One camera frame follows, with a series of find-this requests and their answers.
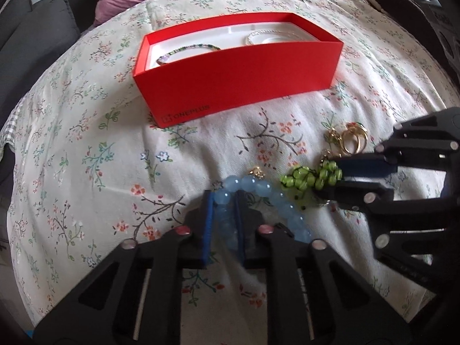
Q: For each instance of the floral blanket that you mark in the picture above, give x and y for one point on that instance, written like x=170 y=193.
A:
x=90 y=143

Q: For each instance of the red cardboard box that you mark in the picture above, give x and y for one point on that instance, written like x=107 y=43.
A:
x=237 y=75

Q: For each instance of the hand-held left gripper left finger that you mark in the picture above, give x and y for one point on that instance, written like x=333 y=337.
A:
x=207 y=222

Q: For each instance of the grey checked sheet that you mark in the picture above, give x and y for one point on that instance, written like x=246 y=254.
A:
x=9 y=122

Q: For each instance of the grey sofa cushion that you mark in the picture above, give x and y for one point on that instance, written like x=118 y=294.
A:
x=32 y=39

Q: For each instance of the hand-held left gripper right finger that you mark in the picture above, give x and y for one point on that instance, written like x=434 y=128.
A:
x=238 y=222

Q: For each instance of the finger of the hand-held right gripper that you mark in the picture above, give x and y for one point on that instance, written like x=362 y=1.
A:
x=359 y=194
x=363 y=167

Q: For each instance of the dark cloth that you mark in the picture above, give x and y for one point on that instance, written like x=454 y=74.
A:
x=399 y=1

